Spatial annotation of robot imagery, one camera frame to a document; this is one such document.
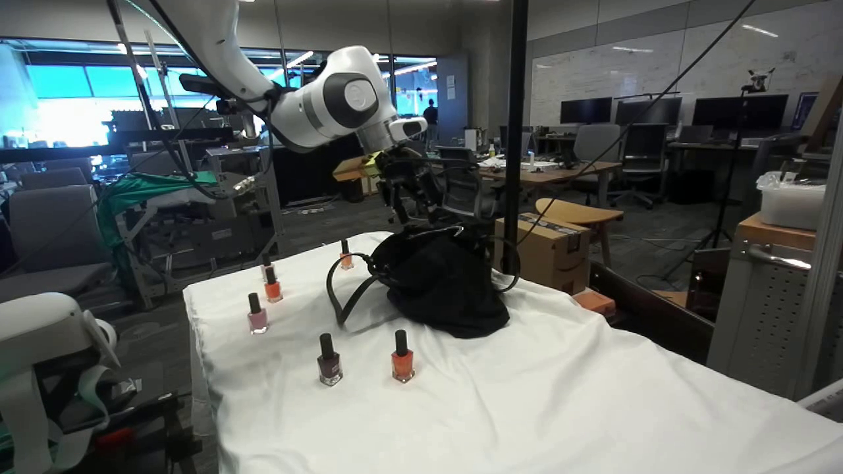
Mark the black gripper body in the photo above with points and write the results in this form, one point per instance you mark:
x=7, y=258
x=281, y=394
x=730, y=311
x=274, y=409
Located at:
x=409, y=189

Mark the black handbag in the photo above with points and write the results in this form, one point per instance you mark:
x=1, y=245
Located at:
x=436, y=278

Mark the orange-red nail polish bottle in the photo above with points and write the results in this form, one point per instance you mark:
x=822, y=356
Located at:
x=402, y=360

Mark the dark maroon nail polish bottle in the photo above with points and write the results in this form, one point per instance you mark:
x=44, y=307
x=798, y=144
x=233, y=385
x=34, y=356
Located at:
x=331, y=373

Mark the pink nail polish bottle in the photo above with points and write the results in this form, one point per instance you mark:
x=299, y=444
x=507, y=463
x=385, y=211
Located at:
x=256, y=315

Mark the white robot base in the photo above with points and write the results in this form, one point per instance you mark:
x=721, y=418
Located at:
x=57, y=391

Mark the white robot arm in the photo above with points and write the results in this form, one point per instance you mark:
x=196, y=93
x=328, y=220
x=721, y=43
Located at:
x=344, y=98

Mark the nail polish bottle black cap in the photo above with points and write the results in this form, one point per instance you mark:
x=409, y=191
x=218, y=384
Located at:
x=347, y=257

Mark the red nail polish bottle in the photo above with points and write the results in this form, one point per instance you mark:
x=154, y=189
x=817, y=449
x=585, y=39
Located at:
x=273, y=286

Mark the wooden table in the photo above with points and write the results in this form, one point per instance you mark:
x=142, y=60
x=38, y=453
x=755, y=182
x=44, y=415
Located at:
x=592, y=218

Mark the cardboard box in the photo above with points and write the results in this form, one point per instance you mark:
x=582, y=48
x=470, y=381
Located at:
x=555, y=253

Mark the black computer monitor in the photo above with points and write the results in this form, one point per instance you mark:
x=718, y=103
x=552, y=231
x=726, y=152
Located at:
x=585, y=112
x=644, y=112
x=740, y=114

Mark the black vertical pole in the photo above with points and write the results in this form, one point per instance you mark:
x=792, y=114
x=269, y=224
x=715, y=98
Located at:
x=515, y=131

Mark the white table cloth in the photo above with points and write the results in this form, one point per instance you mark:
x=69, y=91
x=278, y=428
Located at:
x=552, y=394

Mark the white plastic tub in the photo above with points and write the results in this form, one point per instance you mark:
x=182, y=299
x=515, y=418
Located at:
x=785, y=202

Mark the grey metal cabinet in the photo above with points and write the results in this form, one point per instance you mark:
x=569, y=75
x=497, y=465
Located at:
x=759, y=311

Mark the black camera on stand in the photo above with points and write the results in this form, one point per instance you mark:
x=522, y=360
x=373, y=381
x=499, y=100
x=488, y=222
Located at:
x=758, y=83

